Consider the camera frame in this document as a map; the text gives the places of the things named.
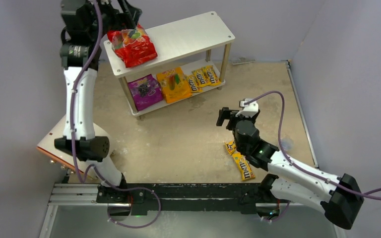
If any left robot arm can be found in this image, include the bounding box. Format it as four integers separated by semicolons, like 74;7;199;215
54;0;142;191

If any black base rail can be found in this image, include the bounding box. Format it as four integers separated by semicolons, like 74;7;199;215
96;183;286;219

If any red assorted gummy bag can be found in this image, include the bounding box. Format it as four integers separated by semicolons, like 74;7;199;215
107;24;158;68

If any yellow m&m's bag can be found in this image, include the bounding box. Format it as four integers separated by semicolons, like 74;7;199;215
202;65;221;86
232;152;255;181
225;141;237;155
186;75;202;93
192;68;211;87

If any white cylinder container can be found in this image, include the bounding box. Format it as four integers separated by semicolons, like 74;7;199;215
36;115;117;179

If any clear plastic cup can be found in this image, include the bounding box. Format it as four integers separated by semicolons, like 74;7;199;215
281;137;294;152

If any white two-tier shelf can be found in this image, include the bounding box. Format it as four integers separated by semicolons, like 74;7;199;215
104;11;235;118

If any orange mango gummy bag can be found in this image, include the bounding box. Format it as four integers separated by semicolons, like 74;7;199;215
156;67;192;104

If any purple grape gummy bag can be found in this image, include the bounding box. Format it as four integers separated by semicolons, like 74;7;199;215
128;74;163;111

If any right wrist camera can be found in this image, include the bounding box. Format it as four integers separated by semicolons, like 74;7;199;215
236;98;260;118

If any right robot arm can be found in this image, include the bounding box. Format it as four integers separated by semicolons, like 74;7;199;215
216;107;364;230

